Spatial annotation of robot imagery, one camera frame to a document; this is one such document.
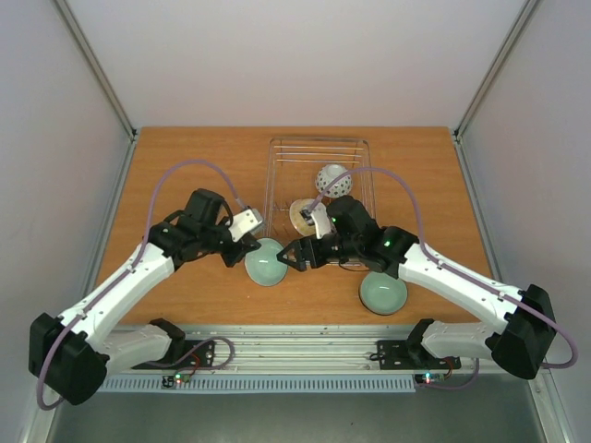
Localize right controller board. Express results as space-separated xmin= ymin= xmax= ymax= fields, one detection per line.
xmin=415 ymin=372 xmax=452 ymax=386

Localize controller board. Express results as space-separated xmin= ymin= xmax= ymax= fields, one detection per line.
xmin=161 ymin=374 xmax=192 ymax=389
xmin=415 ymin=372 xmax=452 ymax=386

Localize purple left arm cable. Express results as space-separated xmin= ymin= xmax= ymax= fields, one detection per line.
xmin=36 ymin=159 xmax=246 ymax=411

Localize pink patterned bowl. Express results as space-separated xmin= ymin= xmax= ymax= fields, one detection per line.
xmin=315 ymin=163 xmax=356 ymax=199

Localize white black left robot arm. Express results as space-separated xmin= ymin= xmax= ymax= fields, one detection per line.
xmin=29 ymin=188 xmax=263 ymax=411

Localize grey slotted cable duct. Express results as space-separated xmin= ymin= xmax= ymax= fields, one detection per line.
xmin=99 ymin=374 xmax=416 ymax=395

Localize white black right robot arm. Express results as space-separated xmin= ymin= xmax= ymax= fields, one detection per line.
xmin=277 ymin=196 xmax=556 ymax=379

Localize left controller board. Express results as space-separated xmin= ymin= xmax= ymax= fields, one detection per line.
xmin=161 ymin=374 xmax=192 ymax=389

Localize metal wire dish rack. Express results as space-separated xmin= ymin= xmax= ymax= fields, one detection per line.
xmin=262 ymin=136 xmax=376 ymax=247

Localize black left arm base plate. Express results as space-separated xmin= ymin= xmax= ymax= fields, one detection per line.
xmin=133 ymin=340 xmax=215 ymax=370

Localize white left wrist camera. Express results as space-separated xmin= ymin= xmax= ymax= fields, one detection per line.
xmin=228 ymin=207 xmax=264 ymax=243

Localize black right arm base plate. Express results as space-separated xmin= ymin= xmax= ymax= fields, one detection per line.
xmin=369 ymin=340 xmax=462 ymax=370

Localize green ring patterned bowl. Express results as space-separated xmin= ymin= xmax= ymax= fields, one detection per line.
xmin=245 ymin=238 xmax=287 ymax=287

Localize pale green bowl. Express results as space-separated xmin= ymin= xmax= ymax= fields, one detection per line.
xmin=358 ymin=272 xmax=408 ymax=316

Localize yellow blue patterned bowl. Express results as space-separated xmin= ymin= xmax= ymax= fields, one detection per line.
xmin=289 ymin=198 xmax=318 ymax=237

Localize aluminium frame rails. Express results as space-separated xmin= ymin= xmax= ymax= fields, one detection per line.
xmin=18 ymin=0 xmax=591 ymax=443

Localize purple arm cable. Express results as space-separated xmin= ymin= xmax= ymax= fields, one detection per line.
xmin=36 ymin=159 xmax=246 ymax=411
xmin=311 ymin=166 xmax=579 ymax=391

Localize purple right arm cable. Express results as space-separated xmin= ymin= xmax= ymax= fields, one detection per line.
xmin=311 ymin=166 xmax=579 ymax=391

